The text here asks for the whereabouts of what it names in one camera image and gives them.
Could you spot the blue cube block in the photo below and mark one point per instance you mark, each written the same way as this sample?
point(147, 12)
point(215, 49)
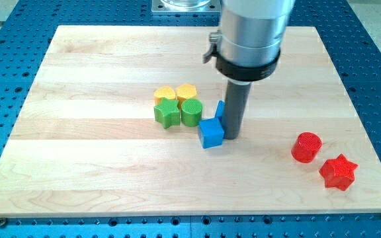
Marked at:
point(210, 132)

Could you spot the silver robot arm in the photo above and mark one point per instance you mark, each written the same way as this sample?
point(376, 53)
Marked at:
point(247, 42)

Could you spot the green cylinder block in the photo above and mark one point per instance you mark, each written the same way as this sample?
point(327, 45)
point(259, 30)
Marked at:
point(191, 112)

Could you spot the green star block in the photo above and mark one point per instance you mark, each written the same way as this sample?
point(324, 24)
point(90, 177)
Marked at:
point(167, 113)

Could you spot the yellow hexagon block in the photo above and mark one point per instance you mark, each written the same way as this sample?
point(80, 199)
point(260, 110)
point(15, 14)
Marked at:
point(186, 91)

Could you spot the yellow heart block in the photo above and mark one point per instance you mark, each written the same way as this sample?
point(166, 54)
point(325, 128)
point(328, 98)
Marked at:
point(164, 92)

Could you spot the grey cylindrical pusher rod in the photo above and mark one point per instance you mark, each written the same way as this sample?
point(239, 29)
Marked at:
point(237, 93)

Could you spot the light wooden board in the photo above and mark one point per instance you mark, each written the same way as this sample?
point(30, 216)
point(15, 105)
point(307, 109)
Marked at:
point(86, 144)

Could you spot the red cylinder block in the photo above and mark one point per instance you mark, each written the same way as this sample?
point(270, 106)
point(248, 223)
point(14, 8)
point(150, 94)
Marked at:
point(306, 147)

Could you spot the red star block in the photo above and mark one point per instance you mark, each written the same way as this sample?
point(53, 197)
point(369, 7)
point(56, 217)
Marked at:
point(338, 172)

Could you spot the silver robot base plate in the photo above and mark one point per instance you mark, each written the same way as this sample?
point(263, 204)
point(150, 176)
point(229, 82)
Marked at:
point(185, 6)

